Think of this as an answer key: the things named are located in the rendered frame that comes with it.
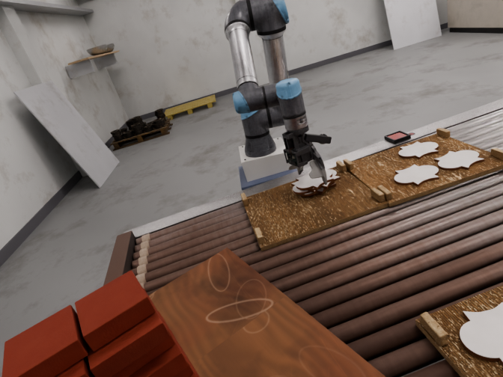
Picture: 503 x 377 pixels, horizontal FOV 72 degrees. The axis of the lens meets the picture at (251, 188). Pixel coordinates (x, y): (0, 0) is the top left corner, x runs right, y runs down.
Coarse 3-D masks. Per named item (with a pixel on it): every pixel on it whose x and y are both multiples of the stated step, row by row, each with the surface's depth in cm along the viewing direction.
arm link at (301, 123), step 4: (304, 116) 108; (284, 120) 109; (288, 120) 108; (292, 120) 107; (296, 120) 107; (300, 120) 108; (304, 120) 107; (284, 124) 111; (288, 124) 109; (292, 124) 108; (296, 124) 108; (300, 124) 108; (304, 124) 109; (288, 128) 110; (292, 128) 109; (296, 128) 108; (300, 128) 108; (304, 128) 110
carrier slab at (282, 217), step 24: (336, 168) 134; (264, 192) 133; (288, 192) 127; (336, 192) 118; (360, 192) 114; (264, 216) 117; (288, 216) 113; (312, 216) 109; (336, 216) 105; (360, 216) 105; (264, 240) 105; (288, 240) 103
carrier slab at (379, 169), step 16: (448, 144) 126; (464, 144) 123; (368, 160) 133; (384, 160) 129; (400, 160) 126; (416, 160) 122; (432, 160) 119; (496, 160) 109; (368, 176) 122; (384, 176) 119; (448, 176) 108; (464, 176) 106; (480, 176) 106; (400, 192) 107; (416, 192) 105; (432, 192) 105
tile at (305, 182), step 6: (306, 174) 125; (330, 174) 120; (300, 180) 123; (306, 180) 121; (312, 180) 120; (318, 180) 119; (330, 180) 118; (300, 186) 119; (306, 186) 117; (312, 186) 117; (318, 186) 116
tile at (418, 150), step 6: (414, 144) 132; (420, 144) 130; (426, 144) 129; (432, 144) 128; (402, 150) 130; (408, 150) 129; (414, 150) 127; (420, 150) 126; (426, 150) 125; (432, 150) 124; (402, 156) 127; (408, 156) 125; (414, 156) 124; (420, 156) 122
